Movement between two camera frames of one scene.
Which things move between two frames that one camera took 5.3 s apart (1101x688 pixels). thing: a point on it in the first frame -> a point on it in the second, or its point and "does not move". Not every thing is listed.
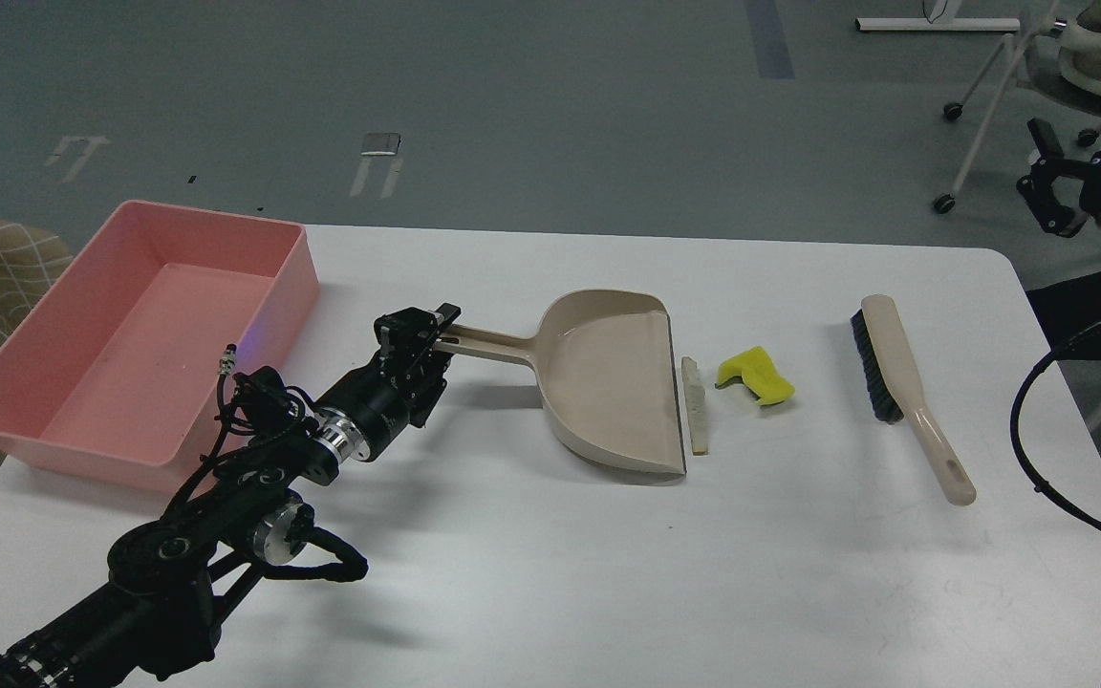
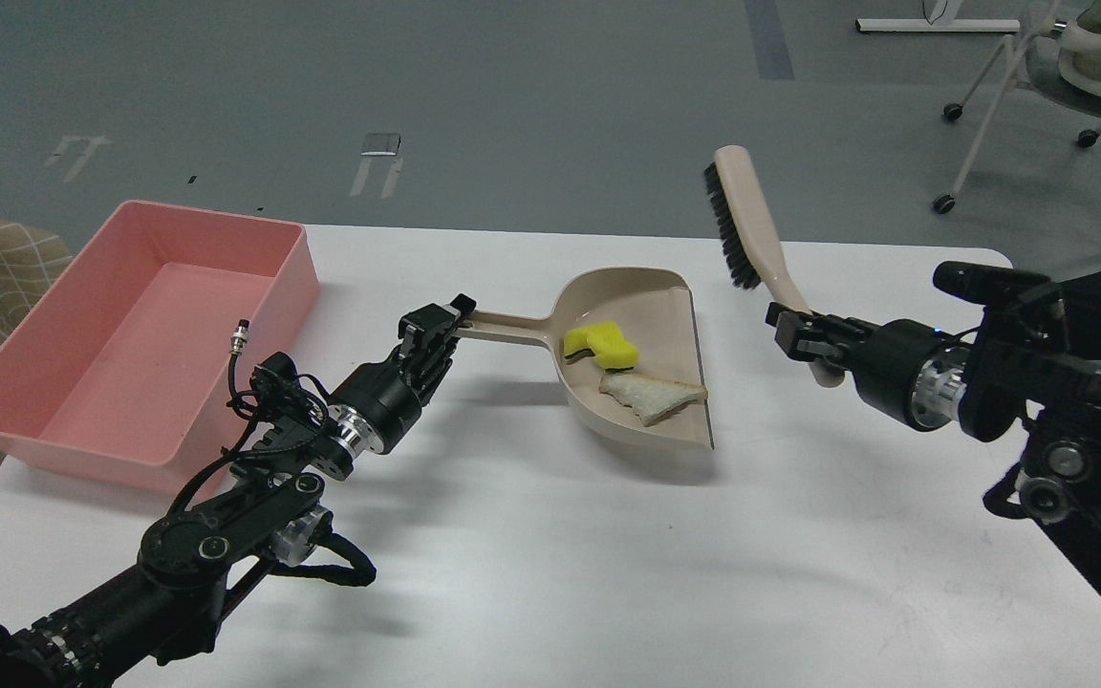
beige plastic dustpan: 605,360 -> 655,311
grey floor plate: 380,143 does not move
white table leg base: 938,24 does not move
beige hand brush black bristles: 895,395 -> 750,242
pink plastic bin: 117,377 does not move
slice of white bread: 697,405 -> 651,397
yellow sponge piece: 759,374 -> 605,340
